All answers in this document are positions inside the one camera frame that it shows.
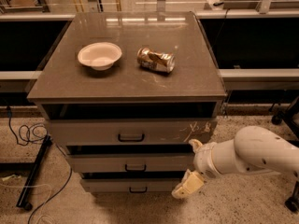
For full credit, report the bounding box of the white cable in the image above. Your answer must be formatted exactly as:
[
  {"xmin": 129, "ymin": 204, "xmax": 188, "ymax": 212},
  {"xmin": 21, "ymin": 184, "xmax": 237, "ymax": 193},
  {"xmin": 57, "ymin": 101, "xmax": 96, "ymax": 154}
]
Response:
[{"xmin": 0, "ymin": 173, "xmax": 57, "ymax": 224}]

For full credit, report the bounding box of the grey drawer cabinet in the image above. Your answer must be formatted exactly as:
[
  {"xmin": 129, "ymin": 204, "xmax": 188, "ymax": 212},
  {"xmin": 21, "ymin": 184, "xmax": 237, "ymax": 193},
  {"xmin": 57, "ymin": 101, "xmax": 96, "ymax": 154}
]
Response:
[{"xmin": 28, "ymin": 12, "xmax": 226, "ymax": 179}]

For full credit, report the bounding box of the grey drawer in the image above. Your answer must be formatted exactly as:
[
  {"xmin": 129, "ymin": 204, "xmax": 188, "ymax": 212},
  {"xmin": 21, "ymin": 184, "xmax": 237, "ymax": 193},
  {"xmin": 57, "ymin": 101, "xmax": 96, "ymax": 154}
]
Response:
[
  {"xmin": 66, "ymin": 153, "xmax": 193, "ymax": 173},
  {"xmin": 80, "ymin": 178, "xmax": 180, "ymax": 193},
  {"xmin": 45, "ymin": 119, "xmax": 217, "ymax": 146}
]

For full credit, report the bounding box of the black metal stand leg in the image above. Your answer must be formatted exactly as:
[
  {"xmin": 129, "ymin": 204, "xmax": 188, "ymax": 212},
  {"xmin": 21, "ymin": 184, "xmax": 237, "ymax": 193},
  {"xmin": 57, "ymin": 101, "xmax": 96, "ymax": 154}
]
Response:
[{"xmin": 16, "ymin": 135, "xmax": 52, "ymax": 211}]

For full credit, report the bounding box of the crushed gold soda can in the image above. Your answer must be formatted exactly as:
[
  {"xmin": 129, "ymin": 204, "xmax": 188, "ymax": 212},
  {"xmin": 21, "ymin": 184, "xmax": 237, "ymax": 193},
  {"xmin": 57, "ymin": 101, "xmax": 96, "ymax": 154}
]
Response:
[{"xmin": 137, "ymin": 48, "xmax": 175, "ymax": 73}]

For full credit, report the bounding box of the grey bottom drawer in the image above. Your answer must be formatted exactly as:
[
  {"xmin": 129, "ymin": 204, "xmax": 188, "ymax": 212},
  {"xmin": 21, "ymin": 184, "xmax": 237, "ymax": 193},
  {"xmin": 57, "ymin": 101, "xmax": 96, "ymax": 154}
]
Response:
[{"xmin": 80, "ymin": 178, "xmax": 180, "ymax": 193}]

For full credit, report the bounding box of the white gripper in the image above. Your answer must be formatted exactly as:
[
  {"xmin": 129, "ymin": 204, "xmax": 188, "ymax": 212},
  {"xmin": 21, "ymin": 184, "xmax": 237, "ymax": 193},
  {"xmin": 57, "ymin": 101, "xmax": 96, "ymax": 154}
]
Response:
[{"xmin": 171, "ymin": 139, "xmax": 221, "ymax": 199}]

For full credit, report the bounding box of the black hanging cable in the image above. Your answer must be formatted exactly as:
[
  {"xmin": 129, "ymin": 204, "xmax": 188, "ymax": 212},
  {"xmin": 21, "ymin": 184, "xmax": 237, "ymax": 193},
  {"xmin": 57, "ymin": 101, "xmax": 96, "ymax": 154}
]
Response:
[{"xmin": 207, "ymin": 1, "xmax": 232, "ymax": 54}]

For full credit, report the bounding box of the black office chair base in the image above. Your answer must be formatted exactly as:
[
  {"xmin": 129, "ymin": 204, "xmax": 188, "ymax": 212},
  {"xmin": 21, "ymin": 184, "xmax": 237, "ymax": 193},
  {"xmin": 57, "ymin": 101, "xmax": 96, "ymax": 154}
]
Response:
[{"xmin": 271, "ymin": 96, "xmax": 299, "ymax": 213}]

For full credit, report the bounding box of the grey metal rail frame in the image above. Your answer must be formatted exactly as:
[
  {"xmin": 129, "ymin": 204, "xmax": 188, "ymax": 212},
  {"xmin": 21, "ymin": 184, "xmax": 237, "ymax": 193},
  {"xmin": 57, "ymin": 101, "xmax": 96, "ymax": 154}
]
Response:
[{"xmin": 0, "ymin": 14, "xmax": 299, "ymax": 93}]

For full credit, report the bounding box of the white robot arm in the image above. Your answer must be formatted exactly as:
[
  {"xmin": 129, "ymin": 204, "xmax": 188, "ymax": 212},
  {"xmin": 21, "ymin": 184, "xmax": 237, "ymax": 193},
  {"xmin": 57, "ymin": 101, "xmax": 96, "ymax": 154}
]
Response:
[{"xmin": 172, "ymin": 126, "xmax": 299, "ymax": 199}]

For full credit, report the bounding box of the grey top drawer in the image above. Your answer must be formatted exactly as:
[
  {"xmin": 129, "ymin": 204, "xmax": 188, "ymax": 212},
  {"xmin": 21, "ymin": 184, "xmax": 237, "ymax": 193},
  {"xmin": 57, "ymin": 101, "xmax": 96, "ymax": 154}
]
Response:
[{"xmin": 45, "ymin": 119, "xmax": 217, "ymax": 146}]

